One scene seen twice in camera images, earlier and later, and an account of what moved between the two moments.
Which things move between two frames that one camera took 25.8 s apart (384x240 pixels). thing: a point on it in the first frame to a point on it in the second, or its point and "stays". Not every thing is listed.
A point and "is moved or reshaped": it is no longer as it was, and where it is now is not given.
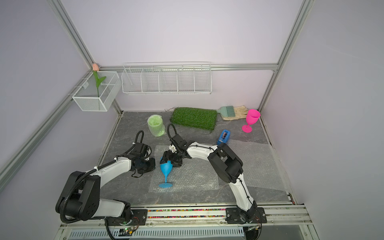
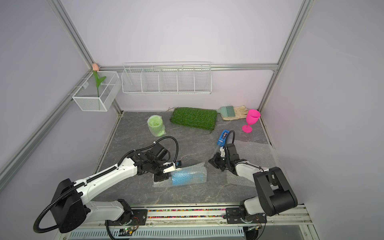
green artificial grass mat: (203, 118) stays
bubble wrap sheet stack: (261, 168) stays
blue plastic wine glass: (166, 168) is moved or reshaped
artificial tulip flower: (98, 80) stays
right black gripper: (166, 156) to (213, 160)
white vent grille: (151, 232) stays
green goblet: (156, 125) stays
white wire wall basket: (166, 78) stays
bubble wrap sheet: (194, 174) is moved or reshaped
